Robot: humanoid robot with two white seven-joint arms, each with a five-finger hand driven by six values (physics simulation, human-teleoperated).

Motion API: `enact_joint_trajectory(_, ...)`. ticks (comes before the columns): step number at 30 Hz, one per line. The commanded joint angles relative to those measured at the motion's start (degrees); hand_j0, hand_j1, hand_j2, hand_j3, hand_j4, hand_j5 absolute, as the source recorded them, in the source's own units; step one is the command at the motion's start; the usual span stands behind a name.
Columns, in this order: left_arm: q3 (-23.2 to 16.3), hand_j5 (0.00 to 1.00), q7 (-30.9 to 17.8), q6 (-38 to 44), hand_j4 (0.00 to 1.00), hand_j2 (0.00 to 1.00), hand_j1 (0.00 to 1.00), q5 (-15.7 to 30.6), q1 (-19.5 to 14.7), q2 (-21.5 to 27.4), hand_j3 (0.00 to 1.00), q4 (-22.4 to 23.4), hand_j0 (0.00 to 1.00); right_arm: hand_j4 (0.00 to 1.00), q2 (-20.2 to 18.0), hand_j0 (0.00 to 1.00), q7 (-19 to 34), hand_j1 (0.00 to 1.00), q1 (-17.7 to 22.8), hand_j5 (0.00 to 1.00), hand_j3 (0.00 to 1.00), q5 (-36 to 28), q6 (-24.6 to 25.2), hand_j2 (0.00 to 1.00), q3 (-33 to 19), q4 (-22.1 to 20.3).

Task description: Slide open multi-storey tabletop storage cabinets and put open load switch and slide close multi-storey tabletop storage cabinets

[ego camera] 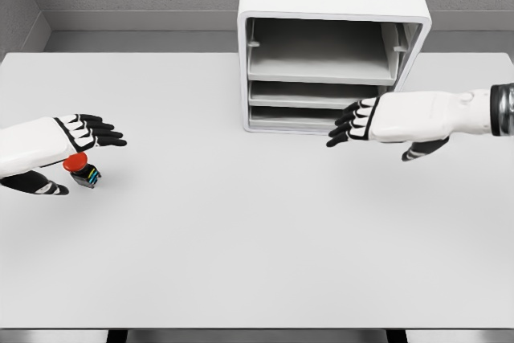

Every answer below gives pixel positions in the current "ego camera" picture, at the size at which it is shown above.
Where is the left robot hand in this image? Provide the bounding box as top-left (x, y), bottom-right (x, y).
top-left (0, 113), bottom-right (128, 197)

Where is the tall white cabinet drawer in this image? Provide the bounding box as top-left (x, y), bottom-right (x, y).
top-left (246, 17), bottom-right (404, 88)

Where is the shallow white cabinet drawer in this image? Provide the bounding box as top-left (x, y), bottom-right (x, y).
top-left (247, 79), bottom-right (394, 111)
top-left (247, 104), bottom-right (351, 133)

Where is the red button load switch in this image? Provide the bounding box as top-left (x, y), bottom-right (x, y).
top-left (62, 152), bottom-right (103, 190)

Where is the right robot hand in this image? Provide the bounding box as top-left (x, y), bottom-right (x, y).
top-left (325, 90), bottom-right (458, 162)

